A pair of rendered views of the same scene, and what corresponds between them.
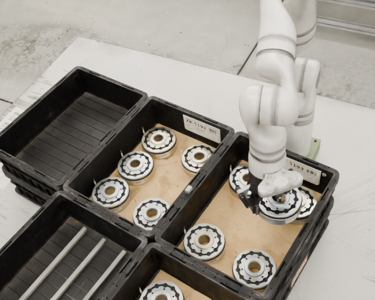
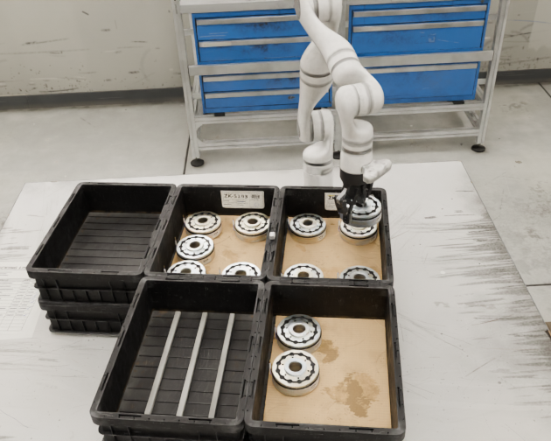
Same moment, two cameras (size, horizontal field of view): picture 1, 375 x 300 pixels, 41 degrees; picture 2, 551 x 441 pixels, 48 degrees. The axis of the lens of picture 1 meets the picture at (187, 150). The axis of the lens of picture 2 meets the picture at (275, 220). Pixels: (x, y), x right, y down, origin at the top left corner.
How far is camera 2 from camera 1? 0.76 m
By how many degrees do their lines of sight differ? 27
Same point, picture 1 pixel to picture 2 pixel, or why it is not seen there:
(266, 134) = (360, 126)
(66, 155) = (108, 267)
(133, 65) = not seen: hidden behind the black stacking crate
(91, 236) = (188, 317)
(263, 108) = (362, 96)
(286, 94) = (373, 83)
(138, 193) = (211, 269)
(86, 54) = (46, 195)
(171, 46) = not seen: hidden behind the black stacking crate
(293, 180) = (387, 164)
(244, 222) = (324, 257)
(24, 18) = not seen: outside the picture
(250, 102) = (351, 94)
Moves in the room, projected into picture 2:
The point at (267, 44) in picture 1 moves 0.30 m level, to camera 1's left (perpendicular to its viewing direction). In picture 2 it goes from (340, 56) to (225, 94)
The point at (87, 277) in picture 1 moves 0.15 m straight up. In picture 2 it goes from (209, 347) to (201, 300)
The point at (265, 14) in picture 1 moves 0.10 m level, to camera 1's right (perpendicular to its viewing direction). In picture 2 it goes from (325, 38) to (359, 28)
